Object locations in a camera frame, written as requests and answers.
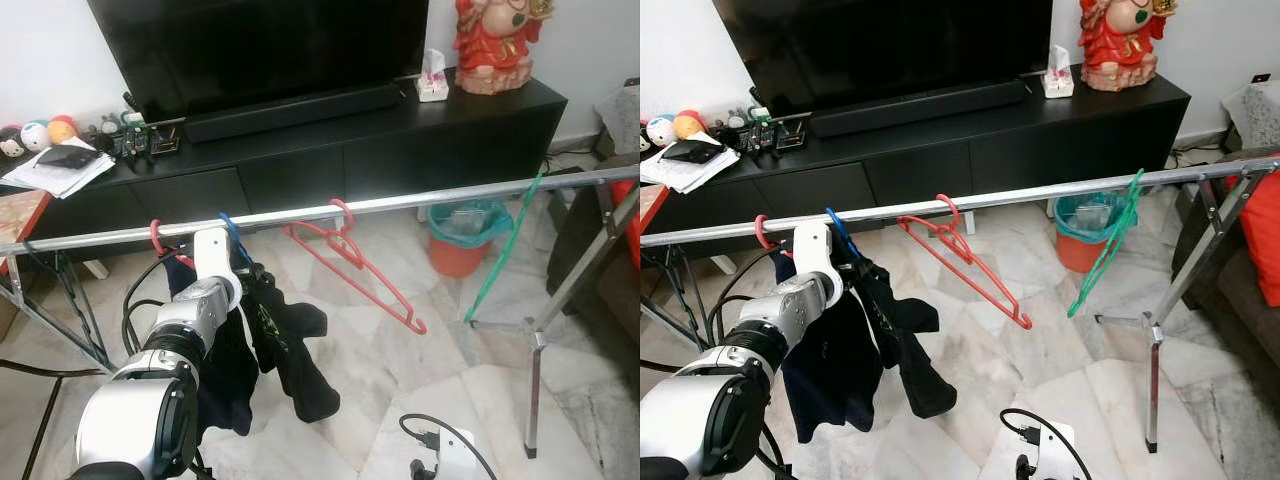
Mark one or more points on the red plastic hanger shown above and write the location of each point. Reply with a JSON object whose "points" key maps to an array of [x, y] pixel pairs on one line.
{"points": [[956, 215], [154, 240], [351, 222], [757, 232]]}

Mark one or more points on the orange bin with teal liner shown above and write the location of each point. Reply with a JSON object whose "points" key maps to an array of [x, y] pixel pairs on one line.
{"points": [[455, 260], [1080, 255]]}

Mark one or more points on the silver metal clothes rack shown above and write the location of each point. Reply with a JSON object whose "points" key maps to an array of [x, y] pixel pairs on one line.
{"points": [[450, 196], [1000, 197]]}

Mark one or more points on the black soundbar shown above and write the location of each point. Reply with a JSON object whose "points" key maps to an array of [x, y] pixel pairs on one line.
{"points": [[290, 112], [915, 108]]}

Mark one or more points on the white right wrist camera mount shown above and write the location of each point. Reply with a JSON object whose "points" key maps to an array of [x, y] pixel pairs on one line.
{"points": [[1050, 455], [455, 462]]}

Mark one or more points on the white paper stack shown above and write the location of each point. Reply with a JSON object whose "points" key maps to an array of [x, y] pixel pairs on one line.
{"points": [[60, 180], [685, 177]]}

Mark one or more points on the green plastic hanger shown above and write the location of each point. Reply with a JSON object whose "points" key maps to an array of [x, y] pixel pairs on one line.
{"points": [[512, 232], [1104, 250]]}

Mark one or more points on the black flat television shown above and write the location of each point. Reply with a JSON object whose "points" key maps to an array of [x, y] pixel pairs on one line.
{"points": [[260, 50], [880, 50]]}

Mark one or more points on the white plush ball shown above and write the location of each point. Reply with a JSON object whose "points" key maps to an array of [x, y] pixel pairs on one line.
{"points": [[34, 136], [660, 131]]}

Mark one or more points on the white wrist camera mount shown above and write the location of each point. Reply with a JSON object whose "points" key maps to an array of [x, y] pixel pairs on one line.
{"points": [[1050, 455], [212, 255], [455, 462], [812, 250]]}

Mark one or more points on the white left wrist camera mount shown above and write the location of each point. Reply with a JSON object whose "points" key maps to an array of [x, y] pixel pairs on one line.
{"points": [[812, 250], [212, 255]]}

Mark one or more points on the navy blue garment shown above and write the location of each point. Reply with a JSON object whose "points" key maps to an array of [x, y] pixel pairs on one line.
{"points": [[840, 390], [225, 390]]}

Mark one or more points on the black wallet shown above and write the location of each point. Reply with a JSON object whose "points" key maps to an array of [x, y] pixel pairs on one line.
{"points": [[693, 152], [65, 157]]}

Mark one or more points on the blue plastic hanger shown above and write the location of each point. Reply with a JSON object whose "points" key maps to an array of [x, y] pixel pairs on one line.
{"points": [[233, 235], [840, 232]]}

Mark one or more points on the folding table with red edge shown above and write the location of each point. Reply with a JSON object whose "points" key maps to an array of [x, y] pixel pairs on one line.
{"points": [[15, 215], [650, 205]]}

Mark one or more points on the white lace cloth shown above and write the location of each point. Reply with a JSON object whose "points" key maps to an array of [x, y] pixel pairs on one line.
{"points": [[1255, 115], [620, 120]]}

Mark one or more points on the white tissue box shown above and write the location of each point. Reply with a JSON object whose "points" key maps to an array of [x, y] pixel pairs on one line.
{"points": [[433, 88], [1057, 84]]}

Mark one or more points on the red laughing figurine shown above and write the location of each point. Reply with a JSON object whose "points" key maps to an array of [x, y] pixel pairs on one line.
{"points": [[1120, 48], [495, 50]]}

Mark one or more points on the orange plush ball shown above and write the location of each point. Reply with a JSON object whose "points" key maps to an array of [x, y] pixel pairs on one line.
{"points": [[62, 130], [688, 125]]}

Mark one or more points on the black television console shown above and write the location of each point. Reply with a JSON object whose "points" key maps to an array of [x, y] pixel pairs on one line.
{"points": [[400, 150], [1030, 145]]}

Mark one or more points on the dark plush toy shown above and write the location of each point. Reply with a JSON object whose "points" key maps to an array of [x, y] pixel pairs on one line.
{"points": [[10, 143]]}

